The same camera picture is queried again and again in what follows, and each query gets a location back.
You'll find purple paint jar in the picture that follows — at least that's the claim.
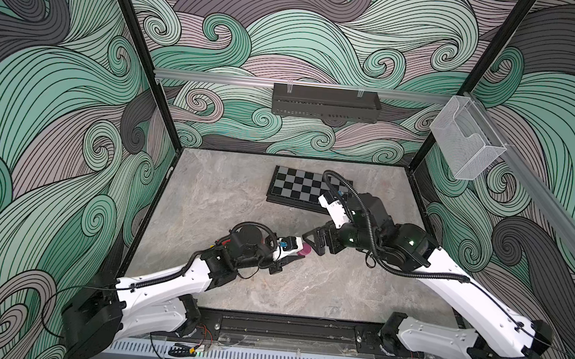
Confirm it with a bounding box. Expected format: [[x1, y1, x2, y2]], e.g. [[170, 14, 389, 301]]
[[297, 244, 312, 256]]

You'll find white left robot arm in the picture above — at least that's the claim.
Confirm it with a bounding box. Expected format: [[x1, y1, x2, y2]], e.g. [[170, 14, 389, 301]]
[[61, 222, 310, 359]]

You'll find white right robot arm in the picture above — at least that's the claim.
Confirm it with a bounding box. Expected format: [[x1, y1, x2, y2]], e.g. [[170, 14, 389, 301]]
[[309, 192, 553, 359]]

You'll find black white chessboard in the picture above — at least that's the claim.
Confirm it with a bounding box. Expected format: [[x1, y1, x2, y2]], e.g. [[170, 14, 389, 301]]
[[266, 165, 329, 214]]

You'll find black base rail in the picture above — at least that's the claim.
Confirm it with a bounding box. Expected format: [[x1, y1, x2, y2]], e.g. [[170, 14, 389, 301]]
[[181, 304, 491, 359]]

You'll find black wall shelf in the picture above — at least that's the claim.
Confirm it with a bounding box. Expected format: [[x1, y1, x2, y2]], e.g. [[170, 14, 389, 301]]
[[271, 83, 382, 127]]

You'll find clear plastic wall bin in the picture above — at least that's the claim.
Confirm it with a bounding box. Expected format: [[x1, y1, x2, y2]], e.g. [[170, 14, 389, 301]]
[[430, 95, 507, 181]]

